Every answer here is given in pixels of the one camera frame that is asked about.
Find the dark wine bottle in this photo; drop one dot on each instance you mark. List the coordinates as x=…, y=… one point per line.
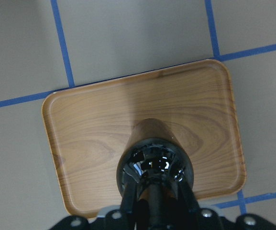
x=156, y=162

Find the wooden tray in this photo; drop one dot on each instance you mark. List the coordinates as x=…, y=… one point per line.
x=89, y=127

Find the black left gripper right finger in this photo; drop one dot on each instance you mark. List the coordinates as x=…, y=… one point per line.
x=186, y=198

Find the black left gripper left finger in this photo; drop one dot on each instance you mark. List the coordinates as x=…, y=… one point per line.
x=129, y=199

